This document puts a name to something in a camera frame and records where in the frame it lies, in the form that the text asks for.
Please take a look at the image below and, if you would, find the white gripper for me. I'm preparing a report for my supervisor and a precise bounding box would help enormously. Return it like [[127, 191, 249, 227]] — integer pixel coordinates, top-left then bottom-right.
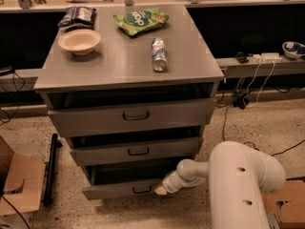
[[154, 171, 187, 196]]

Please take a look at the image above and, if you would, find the grey bottom drawer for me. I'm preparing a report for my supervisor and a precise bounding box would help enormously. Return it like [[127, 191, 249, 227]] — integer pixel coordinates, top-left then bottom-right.
[[83, 156, 190, 200]]

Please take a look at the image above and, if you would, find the grey drawer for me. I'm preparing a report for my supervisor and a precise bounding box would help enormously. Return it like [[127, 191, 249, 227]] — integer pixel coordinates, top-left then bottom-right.
[[49, 98, 214, 137], [71, 136, 203, 166], [83, 156, 190, 200]]

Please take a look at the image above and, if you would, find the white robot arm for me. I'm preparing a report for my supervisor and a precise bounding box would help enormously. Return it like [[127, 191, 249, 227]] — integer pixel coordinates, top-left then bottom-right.
[[154, 141, 286, 229]]

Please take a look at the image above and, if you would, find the grey middle drawer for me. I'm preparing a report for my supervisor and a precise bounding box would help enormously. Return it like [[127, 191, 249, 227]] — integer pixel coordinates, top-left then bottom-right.
[[71, 136, 203, 166]]

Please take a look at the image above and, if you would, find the grey drawer cabinet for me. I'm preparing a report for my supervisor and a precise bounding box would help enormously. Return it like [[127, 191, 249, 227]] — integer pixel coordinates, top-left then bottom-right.
[[33, 4, 225, 177]]

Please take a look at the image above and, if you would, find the grey top drawer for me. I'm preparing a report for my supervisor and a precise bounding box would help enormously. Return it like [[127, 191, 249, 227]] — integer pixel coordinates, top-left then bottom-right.
[[49, 98, 214, 137]]

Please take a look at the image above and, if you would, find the black bar left floor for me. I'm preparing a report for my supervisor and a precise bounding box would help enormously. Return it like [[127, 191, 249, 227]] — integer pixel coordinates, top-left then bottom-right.
[[43, 134, 62, 207]]

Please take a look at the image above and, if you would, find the black power adapter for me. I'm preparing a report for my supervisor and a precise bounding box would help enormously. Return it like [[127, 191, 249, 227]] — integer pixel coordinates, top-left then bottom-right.
[[234, 96, 249, 110]]

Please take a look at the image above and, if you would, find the right cardboard box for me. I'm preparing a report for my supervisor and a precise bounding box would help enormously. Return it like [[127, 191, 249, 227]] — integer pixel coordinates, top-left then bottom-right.
[[262, 180, 305, 229]]

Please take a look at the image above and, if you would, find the cardboard box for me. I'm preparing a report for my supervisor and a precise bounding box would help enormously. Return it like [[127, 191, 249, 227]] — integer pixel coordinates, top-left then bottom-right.
[[0, 136, 45, 216], [262, 180, 305, 229]]

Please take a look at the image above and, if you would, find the left cardboard box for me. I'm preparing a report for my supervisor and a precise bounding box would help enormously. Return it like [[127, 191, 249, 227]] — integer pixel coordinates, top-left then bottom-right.
[[0, 136, 45, 216]]

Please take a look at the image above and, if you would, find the silver soda can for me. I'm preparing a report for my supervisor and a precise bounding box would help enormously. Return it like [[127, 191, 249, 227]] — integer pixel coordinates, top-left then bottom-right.
[[152, 38, 168, 72]]

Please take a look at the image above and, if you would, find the small black device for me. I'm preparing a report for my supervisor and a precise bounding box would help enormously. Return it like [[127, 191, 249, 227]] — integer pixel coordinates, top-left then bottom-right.
[[235, 52, 249, 64]]

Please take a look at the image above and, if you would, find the beige paper bowl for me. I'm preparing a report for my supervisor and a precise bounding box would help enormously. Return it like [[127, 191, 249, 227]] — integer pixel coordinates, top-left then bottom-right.
[[58, 30, 101, 55]]

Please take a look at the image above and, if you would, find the white power strip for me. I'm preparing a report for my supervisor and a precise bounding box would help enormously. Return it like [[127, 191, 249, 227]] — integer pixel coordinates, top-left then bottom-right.
[[253, 52, 282, 62]]

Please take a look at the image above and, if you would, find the green chip bag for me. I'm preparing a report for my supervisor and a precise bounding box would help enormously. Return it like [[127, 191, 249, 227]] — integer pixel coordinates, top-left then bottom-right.
[[113, 8, 169, 36]]

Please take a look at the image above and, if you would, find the blue white bowl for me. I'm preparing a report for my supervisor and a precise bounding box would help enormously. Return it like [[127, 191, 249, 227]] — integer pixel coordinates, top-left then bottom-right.
[[282, 41, 305, 59]]

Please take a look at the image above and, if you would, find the dark blue snack bag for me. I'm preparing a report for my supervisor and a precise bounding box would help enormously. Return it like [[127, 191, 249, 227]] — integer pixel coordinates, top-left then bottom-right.
[[58, 6, 96, 28]]

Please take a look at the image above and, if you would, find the black floor cable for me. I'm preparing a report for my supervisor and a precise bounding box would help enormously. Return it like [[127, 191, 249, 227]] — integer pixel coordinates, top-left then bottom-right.
[[221, 103, 305, 157]]

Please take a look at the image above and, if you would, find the white cable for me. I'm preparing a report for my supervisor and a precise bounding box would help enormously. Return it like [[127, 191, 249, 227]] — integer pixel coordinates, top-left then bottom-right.
[[243, 59, 277, 109]]

